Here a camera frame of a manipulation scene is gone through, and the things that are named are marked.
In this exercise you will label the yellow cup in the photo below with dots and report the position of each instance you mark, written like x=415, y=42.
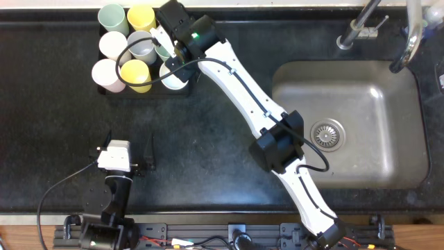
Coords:
x=140, y=17
x=133, y=71

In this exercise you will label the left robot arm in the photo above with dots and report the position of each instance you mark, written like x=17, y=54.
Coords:
x=119, y=198

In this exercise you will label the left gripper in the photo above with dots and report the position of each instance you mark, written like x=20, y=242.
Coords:
x=144, y=167

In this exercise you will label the black tray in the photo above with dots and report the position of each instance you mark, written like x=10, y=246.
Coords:
x=159, y=93

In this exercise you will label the dark container with white label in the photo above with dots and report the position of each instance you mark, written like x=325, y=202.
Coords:
x=440, y=80

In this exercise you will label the steel sink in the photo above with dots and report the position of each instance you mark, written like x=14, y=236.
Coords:
x=374, y=139

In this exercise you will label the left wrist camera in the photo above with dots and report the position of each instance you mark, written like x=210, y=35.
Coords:
x=114, y=156

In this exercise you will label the blue soap bottle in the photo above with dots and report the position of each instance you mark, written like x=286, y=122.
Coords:
x=433, y=15

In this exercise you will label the mounting rail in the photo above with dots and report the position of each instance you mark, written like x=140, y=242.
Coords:
x=208, y=232

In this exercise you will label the white cup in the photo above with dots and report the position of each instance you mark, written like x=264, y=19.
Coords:
x=171, y=81
x=111, y=45

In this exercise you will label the green cup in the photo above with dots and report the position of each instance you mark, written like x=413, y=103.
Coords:
x=111, y=17
x=162, y=53

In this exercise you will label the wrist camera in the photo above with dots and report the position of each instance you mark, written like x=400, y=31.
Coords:
x=163, y=38
x=114, y=156

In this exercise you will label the pink cup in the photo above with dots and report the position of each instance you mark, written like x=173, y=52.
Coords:
x=104, y=73

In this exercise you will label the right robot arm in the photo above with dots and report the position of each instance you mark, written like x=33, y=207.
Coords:
x=243, y=87

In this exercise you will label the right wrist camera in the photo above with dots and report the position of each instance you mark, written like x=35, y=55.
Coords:
x=163, y=38

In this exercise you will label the grey cup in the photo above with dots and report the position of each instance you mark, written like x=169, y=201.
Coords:
x=142, y=52

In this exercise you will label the steel tap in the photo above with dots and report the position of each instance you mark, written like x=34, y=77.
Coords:
x=414, y=34

